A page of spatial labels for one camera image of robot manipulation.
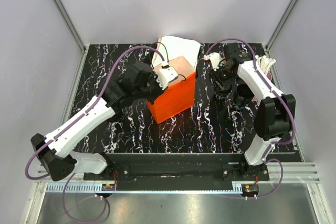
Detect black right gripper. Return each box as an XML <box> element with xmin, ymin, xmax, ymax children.
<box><xmin>207</xmin><ymin>62</ymin><xmax>235</xmax><ymax>92</ymax></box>

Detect black printed paper cup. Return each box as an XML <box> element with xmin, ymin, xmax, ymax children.
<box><xmin>215</xmin><ymin>89</ymin><xmax>232</xmax><ymax>102</ymax></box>

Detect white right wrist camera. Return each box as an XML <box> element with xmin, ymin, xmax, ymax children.
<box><xmin>203</xmin><ymin>52</ymin><xmax>226</xmax><ymax>71</ymax></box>

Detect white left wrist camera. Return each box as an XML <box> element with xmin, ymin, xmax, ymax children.
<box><xmin>154</xmin><ymin>65</ymin><xmax>179</xmax><ymax>90</ymax></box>

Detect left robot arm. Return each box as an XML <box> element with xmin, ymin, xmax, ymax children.
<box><xmin>30</xmin><ymin>62</ymin><xmax>170</xmax><ymax>182</ymax></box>

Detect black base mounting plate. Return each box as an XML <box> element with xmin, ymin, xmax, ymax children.
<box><xmin>83</xmin><ymin>153</ymin><xmax>269</xmax><ymax>191</ymax></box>

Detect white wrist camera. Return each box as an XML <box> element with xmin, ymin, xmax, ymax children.
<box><xmin>203</xmin><ymin>52</ymin><xmax>226</xmax><ymax>71</ymax></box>
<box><xmin>154</xmin><ymin>65</ymin><xmax>179</xmax><ymax>90</ymax></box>

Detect white folded towel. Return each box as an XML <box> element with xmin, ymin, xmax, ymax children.
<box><xmin>156</xmin><ymin>36</ymin><xmax>201</xmax><ymax>69</ymax></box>

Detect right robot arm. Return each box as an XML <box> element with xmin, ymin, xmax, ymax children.
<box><xmin>204</xmin><ymin>50</ymin><xmax>296</xmax><ymax>180</ymax></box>

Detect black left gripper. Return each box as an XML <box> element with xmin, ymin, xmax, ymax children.
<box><xmin>134</xmin><ymin>71</ymin><xmax>169</xmax><ymax>105</ymax></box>

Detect orange paper bag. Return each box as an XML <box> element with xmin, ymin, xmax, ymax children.
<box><xmin>146</xmin><ymin>41</ymin><xmax>197</xmax><ymax>124</ymax></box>

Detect white wooden stir sticks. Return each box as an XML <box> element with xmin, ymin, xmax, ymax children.
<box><xmin>256</xmin><ymin>55</ymin><xmax>276</xmax><ymax>75</ymax></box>

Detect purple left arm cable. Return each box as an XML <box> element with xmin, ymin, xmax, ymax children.
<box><xmin>25</xmin><ymin>45</ymin><xmax>169</xmax><ymax>222</ymax></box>

